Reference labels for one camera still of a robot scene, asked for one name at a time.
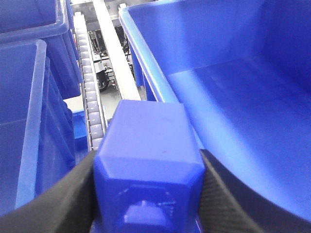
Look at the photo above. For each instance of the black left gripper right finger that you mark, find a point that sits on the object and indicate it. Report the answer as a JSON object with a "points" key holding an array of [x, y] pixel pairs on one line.
{"points": [[227, 205]]}

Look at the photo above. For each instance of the left roller track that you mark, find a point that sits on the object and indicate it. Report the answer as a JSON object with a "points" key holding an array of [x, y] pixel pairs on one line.
{"points": [[94, 114]]}

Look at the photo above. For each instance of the blue plastic bottle part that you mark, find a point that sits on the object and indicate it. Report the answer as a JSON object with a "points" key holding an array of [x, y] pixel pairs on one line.
{"points": [[148, 171]]}

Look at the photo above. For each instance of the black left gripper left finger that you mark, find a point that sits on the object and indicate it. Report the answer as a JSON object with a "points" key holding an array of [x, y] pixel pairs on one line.
{"points": [[67, 207]]}

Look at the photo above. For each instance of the large blue target bin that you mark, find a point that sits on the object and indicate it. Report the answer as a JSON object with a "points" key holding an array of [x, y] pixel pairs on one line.
{"points": [[242, 68]]}

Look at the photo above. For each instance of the steel divider rail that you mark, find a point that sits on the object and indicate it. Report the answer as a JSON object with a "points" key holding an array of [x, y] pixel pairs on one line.
{"points": [[123, 74]]}

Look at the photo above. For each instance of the blue bin left neighbour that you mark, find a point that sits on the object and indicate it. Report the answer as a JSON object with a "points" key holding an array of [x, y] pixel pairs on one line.
{"points": [[36, 126]]}

